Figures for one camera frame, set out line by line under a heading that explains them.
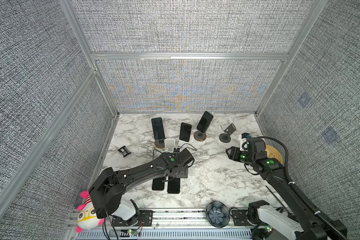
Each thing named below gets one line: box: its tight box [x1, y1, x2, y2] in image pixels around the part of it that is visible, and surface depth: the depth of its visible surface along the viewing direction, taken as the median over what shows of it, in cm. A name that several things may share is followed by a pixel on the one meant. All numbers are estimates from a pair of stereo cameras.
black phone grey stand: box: [167, 176, 181, 194], surface depth 85 cm
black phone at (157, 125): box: [151, 117, 165, 140], surface depth 97 cm
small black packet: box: [118, 145, 132, 158], surface depth 99 cm
